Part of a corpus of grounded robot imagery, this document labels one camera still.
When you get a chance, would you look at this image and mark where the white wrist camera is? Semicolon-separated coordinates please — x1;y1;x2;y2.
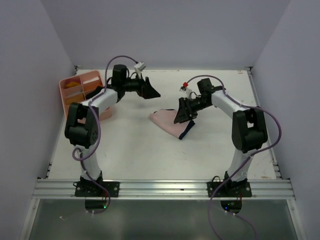
133;62;147;74
179;82;192;98

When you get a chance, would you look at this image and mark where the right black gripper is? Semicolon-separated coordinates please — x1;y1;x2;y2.
174;96;210;124

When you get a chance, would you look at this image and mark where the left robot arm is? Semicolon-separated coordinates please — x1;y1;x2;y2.
64;62;161;197

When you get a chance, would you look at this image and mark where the yellow rolled garment in tray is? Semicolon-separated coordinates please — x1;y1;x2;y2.
64;79;81;89

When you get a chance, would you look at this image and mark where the white rolled garment in tray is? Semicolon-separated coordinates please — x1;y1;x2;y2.
82;76;100;84

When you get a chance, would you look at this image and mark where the orange rolled garment in tray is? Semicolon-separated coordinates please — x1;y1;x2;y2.
64;97;84;106

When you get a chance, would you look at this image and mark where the pink divided organizer tray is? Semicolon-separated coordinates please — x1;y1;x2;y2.
59;70;104;118

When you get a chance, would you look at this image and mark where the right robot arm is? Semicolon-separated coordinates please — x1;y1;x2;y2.
173;75;268;197

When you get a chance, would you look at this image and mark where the pink underwear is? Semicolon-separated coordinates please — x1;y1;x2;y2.
148;109;195;140

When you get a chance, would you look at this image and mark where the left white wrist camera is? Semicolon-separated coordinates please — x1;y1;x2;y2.
133;62;147;74

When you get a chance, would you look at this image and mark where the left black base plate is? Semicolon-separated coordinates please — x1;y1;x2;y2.
73;181;120;198

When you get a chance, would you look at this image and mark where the aluminium mounting rail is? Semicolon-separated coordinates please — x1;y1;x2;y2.
32;179;295;200

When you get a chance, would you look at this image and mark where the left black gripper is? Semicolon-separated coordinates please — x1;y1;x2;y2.
122;72;160;100

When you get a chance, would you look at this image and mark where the black rolled garment in tray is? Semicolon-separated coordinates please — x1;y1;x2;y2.
85;86;104;100

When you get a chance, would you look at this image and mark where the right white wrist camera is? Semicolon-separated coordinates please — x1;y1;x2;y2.
179;82;192;98

